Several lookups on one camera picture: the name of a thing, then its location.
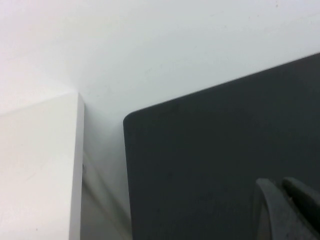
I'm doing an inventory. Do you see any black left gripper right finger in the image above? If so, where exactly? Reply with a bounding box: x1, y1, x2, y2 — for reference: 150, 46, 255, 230
281, 176, 320, 240

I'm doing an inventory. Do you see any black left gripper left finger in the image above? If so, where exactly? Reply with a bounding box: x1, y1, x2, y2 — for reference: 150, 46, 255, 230
254, 177, 311, 240

